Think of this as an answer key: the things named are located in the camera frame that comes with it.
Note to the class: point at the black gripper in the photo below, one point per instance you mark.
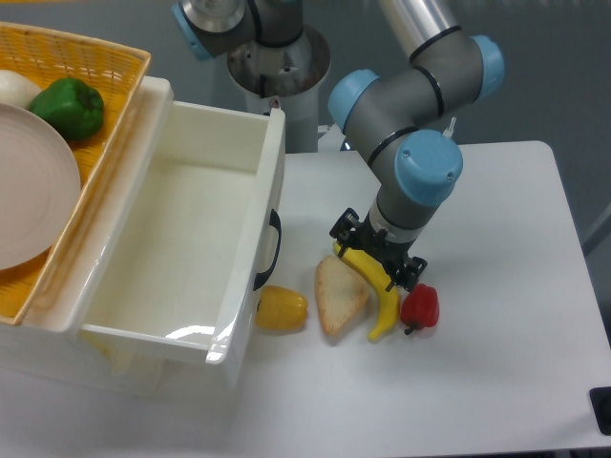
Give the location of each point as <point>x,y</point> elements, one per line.
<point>404,271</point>

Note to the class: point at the triangle bread slice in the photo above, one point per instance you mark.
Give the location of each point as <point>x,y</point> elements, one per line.
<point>340,292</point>

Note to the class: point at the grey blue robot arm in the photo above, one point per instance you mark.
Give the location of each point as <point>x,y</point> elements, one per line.
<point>387,121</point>

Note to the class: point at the yellow banana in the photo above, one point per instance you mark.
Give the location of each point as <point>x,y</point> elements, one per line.
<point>387,295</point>

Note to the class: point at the red bell pepper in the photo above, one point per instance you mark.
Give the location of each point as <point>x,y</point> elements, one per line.
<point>420,309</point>

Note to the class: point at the yellow bell pepper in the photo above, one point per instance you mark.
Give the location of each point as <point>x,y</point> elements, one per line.
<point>281,309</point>

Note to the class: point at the white plastic drawer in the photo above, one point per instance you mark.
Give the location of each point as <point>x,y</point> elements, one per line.
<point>179,284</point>

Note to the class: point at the black corner object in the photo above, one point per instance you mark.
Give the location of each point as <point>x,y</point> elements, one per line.
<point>600,398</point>

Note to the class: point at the yellow woven basket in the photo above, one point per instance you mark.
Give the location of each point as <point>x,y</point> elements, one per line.
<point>116,71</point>

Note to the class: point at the green bell pepper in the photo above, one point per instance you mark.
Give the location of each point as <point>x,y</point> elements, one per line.
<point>72,107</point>

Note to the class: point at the pink round plate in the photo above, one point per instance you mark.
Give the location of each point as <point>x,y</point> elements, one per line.
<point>40,186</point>

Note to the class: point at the white drawer cabinet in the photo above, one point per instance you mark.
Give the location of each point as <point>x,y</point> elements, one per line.
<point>49,342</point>

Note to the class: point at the white onion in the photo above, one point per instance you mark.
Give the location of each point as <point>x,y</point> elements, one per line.
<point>17,90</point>

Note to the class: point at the black drawer handle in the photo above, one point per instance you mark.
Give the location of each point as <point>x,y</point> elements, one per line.
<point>271,250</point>

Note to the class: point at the metal mounting bracket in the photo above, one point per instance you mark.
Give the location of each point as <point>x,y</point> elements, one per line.
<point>331,139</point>

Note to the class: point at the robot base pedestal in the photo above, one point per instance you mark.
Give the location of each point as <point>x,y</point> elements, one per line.
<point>288,79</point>

